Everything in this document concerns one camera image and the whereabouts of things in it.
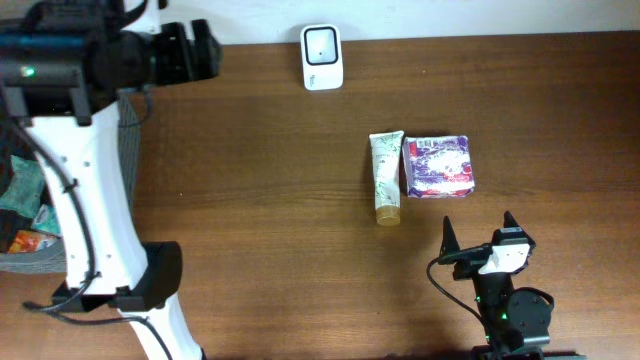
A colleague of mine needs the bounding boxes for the grey plastic mesh basket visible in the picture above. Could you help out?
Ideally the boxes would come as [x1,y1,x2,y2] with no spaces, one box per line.
[1,97,140,274]

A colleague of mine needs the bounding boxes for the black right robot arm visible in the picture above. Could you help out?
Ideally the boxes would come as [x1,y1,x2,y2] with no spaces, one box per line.
[426,212,583,360]

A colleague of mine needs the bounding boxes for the teal tissue packet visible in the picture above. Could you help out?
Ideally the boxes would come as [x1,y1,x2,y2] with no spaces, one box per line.
[31,204,61,237]

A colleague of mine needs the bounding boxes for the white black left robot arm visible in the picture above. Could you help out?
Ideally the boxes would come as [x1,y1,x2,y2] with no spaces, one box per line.
[1,0,222,359]

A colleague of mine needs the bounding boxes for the white cream tube gold cap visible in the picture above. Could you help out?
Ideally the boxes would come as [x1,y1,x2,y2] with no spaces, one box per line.
[369,130,404,226]

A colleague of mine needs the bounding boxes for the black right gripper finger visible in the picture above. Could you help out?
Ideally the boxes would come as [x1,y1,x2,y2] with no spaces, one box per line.
[503,211,520,228]
[439,216,460,256]

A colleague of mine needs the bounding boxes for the white barcode scanner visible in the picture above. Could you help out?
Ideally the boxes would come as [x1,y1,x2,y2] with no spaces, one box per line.
[300,24,344,91]

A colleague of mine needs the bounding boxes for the teal snack bag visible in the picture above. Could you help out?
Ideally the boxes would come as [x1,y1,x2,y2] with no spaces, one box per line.
[1,155,45,219]

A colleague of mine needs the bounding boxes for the purple tissue pack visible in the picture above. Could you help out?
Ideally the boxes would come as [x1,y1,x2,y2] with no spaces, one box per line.
[402,135,475,198]

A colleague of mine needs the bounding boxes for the orange tissue packet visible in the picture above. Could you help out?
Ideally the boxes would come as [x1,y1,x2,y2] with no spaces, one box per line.
[8,230,59,254]

